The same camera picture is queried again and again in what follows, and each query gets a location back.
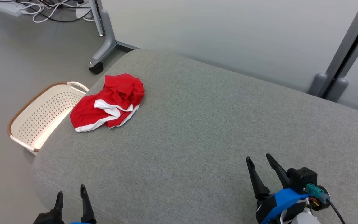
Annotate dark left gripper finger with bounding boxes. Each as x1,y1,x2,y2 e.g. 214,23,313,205
80,184,97,224
55,191,64,215

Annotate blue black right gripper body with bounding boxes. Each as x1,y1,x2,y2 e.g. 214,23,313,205
256,186,331,224

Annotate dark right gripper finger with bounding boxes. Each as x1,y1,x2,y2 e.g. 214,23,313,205
266,153,291,189
246,156,270,199

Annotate red shorts with white trim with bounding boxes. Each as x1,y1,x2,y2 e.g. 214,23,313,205
70,74,144,133

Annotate cream perforated laundry basket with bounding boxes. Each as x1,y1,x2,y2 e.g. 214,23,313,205
7,82,89,155

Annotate white power adapter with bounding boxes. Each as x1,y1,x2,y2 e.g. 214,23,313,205
75,6,94,20

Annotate right camera cable teal plug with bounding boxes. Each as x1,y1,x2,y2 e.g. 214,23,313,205
306,183,347,224

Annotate grey partition post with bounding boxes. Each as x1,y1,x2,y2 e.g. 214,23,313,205
320,0,358,94

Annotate grey caster leg frame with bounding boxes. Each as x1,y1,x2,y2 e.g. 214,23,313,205
87,0,140,74

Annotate white power strip with cables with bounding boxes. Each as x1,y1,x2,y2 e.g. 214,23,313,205
0,0,93,23

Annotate white floor cable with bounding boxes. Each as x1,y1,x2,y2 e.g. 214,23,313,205
17,0,89,24

